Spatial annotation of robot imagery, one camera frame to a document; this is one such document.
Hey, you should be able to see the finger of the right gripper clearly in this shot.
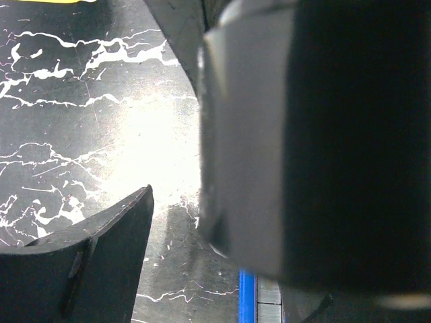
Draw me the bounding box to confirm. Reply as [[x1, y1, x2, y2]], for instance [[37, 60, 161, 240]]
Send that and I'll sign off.
[[145, 0, 216, 101]]

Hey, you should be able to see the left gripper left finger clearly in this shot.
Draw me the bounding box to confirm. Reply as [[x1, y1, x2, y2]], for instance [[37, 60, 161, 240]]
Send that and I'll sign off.
[[1, 186, 154, 323]]

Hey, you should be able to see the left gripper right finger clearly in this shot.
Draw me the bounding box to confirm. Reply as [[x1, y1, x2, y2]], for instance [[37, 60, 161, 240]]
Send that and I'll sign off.
[[279, 285, 430, 322]]

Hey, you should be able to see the small whiteboard orange frame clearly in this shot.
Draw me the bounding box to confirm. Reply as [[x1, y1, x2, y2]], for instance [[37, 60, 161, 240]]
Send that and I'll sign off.
[[31, 0, 97, 4]]

